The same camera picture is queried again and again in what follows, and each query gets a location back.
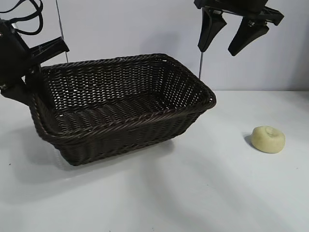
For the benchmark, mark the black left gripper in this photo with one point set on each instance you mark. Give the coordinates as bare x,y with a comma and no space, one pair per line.
12,55

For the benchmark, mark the pale yellow egg yolk pastry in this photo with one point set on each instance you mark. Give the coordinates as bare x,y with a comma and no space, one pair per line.
266,142

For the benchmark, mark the thin metal rod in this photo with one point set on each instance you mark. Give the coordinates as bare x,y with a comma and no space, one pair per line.
60,21
201,65

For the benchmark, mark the dark brown woven basket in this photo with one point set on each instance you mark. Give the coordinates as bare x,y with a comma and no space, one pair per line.
125,135

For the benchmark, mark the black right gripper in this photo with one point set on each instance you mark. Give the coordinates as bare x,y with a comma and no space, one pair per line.
251,8

